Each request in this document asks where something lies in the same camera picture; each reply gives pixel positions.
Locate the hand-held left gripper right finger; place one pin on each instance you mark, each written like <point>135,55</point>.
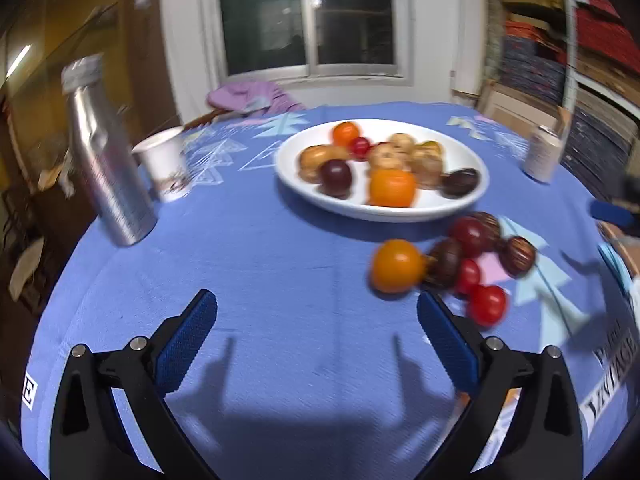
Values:
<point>447,345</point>

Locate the brown wooden cabinet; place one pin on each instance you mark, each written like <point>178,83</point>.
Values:
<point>150,60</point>

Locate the small orange tangerine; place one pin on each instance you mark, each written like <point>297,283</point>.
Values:
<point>345,133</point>

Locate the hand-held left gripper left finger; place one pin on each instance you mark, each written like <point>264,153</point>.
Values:
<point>185,345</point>

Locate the leaning wooden picture frames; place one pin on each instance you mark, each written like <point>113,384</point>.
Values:
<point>510,105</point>

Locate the silver aluminium bottle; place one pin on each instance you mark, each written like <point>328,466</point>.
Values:
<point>110,160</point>

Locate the white printed paper cup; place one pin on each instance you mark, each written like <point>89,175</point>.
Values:
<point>165,165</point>

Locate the purple garment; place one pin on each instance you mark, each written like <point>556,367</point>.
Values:
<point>245,95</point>

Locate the dark brown wrinkled passion fruit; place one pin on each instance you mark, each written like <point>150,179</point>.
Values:
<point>517,256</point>
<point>492,222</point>
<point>445,260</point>

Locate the dark purple passion fruit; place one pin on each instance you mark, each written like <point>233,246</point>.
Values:
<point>460,182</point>
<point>336,174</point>

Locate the large orange tangerine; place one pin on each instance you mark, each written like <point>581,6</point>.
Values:
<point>397,266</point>
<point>392,187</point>

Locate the silver drink can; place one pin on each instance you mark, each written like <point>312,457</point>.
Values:
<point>542,155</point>

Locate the red cherry tomato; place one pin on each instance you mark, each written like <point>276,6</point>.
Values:
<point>359,146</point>
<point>467,276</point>
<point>487,305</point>

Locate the metal storage shelf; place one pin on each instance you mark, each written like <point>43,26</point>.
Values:
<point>570,35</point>

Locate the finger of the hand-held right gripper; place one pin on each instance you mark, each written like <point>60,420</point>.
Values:
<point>612,212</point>

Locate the dark red passion fruit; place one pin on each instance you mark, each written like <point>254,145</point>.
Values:
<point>470,234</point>

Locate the stack of patterned boxes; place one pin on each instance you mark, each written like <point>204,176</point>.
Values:
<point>530,65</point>

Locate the wooden chair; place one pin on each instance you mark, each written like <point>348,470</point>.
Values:
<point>200,120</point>

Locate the window with white frame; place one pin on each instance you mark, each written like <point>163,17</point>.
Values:
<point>260,10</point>

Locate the white round plate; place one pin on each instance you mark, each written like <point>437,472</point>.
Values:
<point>440,210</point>

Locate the blue printed tablecloth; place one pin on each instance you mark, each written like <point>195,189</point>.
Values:
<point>280,285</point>

